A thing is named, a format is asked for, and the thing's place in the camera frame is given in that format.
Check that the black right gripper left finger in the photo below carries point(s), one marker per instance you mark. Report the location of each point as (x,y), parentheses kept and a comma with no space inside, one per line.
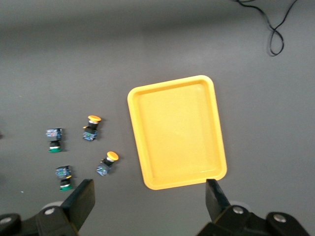
(78,204)

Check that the green mushroom push button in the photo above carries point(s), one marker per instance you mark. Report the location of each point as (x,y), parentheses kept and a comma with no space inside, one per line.
(54,134)
(62,173)

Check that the yellow mushroom push button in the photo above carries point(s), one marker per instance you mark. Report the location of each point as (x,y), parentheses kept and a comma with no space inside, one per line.
(90,132)
(104,167)

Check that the yellow plastic tray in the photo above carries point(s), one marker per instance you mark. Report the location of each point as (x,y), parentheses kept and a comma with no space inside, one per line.
(177,132)

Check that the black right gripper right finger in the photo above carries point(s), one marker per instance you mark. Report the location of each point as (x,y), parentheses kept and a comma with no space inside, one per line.
(219,209)

